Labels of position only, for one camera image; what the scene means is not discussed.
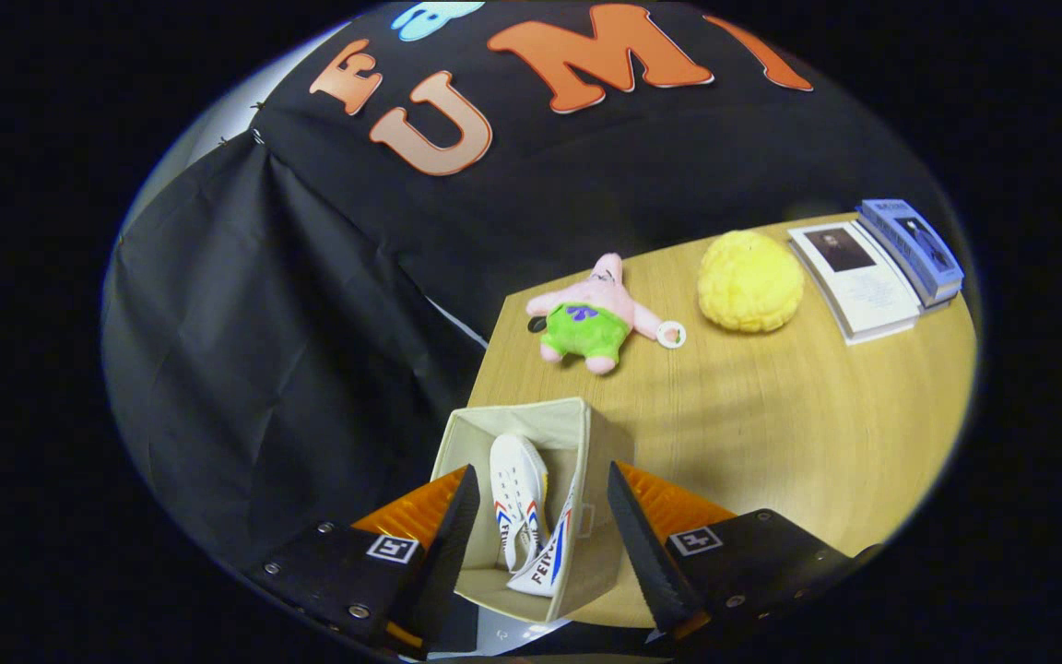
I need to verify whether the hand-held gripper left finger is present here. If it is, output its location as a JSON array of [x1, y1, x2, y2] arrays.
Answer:
[[245, 464, 482, 659]]

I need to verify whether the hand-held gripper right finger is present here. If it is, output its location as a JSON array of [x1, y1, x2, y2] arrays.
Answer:
[[607, 460, 883, 645]]

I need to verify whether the white canvas shoe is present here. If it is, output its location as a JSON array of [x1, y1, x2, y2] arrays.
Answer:
[[506, 466, 583, 599], [490, 433, 550, 573]]

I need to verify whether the beige fabric storage box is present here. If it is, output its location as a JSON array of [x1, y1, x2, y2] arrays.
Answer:
[[430, 397, 635, 623]]

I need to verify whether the pink starfish plush toy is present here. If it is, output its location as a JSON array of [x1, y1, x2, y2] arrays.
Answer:
[[525, 253, 687, 375]]

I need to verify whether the black backdrop cloth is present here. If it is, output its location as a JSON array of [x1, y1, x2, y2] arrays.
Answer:
[[102, 0, 956, 573]]

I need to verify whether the yellow textured plush toy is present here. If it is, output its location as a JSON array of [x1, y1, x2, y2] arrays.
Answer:
[[697, 230, 806, 334]]

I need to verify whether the white book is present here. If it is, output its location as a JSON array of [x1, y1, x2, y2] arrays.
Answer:
[[786, 219, 922, 346]]

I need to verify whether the blue book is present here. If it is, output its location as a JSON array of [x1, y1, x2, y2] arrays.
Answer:
[[855, 198, 965, 310]]

